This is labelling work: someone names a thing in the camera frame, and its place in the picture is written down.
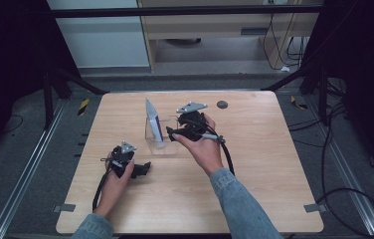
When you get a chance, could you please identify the clear plastic box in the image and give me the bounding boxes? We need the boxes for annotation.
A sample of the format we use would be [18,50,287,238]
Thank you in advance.
[143,115,180,156]

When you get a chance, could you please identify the metal floor rail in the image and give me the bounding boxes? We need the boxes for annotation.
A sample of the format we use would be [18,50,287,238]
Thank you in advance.
[0,99,68,239]
[306,95,374,239]

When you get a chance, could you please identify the thin black floor cable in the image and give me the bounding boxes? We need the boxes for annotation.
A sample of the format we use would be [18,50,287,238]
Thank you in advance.
[0,114,25,136]

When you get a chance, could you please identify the person's right hand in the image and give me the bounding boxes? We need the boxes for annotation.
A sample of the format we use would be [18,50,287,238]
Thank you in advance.
[171,114,225,177]

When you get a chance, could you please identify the black looped floor cable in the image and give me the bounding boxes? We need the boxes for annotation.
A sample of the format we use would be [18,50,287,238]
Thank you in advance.
[287,103,374,239]

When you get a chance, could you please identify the white purple toothpaste tube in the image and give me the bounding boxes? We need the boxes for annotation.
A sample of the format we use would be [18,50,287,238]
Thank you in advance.
[144,97,167,149]

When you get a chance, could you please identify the light wooden desk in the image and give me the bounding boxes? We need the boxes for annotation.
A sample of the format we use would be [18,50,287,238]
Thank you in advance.
[136,0,324,73]

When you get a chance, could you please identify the grey tape piece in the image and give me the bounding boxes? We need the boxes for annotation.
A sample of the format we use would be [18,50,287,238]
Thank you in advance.
[52,202,77,214]
[302,202,327,214]

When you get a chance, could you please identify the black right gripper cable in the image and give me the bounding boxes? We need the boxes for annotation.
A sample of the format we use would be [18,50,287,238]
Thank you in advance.
[200,132,237,177]

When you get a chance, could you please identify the black hanging desk cables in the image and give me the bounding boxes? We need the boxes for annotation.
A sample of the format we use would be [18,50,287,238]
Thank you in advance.
[262,12,309,72]

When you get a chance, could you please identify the black curtain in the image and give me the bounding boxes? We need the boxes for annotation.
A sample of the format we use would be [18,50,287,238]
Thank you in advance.
[0,0,84,160]
[302,0,374,187]

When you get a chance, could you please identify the black horizontal frame bar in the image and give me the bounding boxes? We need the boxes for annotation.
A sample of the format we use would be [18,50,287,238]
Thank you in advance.
[47,5,324,19]

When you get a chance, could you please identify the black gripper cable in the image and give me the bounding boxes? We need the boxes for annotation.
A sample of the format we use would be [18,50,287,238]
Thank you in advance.
[200,132,237,177]
[92,167,113,212]

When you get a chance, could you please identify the person's left hand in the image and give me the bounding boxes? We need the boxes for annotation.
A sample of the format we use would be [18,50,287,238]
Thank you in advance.
[93,152,136,219]

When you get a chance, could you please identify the yellow black striped tape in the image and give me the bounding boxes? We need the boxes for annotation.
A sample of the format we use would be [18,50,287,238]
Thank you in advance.
[289,95,309,112]
[77,98,91,117]

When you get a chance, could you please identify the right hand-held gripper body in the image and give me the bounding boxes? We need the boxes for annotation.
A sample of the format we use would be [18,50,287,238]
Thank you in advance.
[175,101,210,142]

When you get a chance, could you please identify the black metal stand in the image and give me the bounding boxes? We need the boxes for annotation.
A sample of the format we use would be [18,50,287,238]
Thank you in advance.
[41,61,110,131]
[260,58,347,126]

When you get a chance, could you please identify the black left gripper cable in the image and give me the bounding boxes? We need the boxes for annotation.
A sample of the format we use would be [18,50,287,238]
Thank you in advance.
[92,167,113,212]

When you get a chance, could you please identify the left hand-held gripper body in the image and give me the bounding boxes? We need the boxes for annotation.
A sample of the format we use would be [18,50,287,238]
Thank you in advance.
[100,140,142,179]

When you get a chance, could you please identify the white cabinet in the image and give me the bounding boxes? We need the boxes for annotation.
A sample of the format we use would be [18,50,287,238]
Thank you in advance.
[47,0,151,70]

